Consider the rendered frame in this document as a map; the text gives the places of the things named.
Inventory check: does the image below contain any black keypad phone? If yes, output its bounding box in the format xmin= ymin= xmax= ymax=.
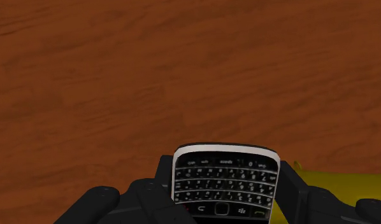
xmin=171 ymin=143 xmax=282 ymax=224

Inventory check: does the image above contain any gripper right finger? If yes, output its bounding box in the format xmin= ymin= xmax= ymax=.
xmin=275 ymin=160 xmax=381 ymax=224

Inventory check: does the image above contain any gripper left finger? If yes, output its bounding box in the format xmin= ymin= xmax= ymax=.
xmin=54 ymin=155 xmax=198 ymax=224

